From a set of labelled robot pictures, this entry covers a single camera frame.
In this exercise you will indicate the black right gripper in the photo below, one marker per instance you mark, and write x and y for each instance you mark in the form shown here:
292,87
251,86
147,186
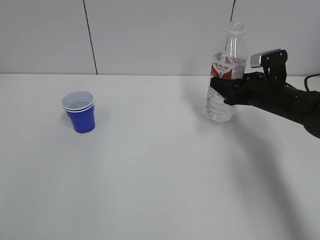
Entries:
253,87

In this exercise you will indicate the clear Wahaha water bottle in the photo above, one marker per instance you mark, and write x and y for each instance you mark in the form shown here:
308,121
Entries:
228,63

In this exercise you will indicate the blue paper cup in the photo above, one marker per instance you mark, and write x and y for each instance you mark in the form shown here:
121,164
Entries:
83,120

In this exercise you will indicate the white-rimmed paper cup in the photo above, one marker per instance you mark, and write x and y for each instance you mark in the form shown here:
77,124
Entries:
77,101

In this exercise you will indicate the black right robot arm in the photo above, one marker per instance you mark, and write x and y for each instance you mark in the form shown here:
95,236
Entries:
273,96

